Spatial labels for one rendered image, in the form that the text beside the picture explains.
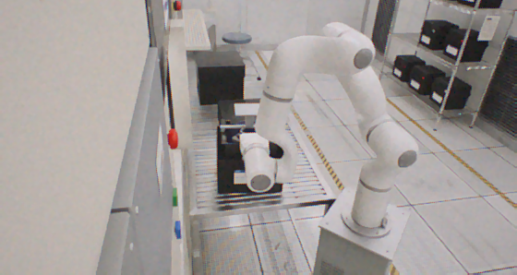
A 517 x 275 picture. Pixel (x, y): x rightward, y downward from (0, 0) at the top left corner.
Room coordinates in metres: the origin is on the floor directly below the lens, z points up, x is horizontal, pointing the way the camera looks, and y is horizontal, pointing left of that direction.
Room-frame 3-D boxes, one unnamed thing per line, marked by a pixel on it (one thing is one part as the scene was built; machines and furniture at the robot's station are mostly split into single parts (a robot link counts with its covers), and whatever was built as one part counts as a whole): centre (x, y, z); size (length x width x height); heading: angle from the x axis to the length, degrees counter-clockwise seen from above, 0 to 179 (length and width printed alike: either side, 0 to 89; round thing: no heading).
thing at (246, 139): (1.02, 0.01, 1.06); 0.11 x 0.10 x 0.07; 7
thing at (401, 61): (4.05, -1.79, 0.31); 0.30 x 0.28 x 0.26; 10
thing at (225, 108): (1.68, 0.07, 0.83); 0.29 x 0.29 x 0.13; 14
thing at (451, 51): (3.36, -1.98, 0.81); 0.30 x 0.28 x 0.26; 11
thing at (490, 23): (3.12, -1.99, 1.05); 0.17 x 0.03 x 0.26; 103
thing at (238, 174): (1.25, 0.04, 0.85); 0.28 x 0.28 x 0.17; 7
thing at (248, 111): (1.25, 0.04, 0.93); 0.24 x 0.20 x 0.32; 97
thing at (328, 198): (1.67, 0.10, 0.38); 1.30 x 0.60 x 0.76; 13
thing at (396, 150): (0.96, -0.44, 1.07); 0.19 x 0.12 x 0.24; 14
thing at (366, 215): (0.99, -0.43, 0.85); 0.19 x 0.19 x 0.18
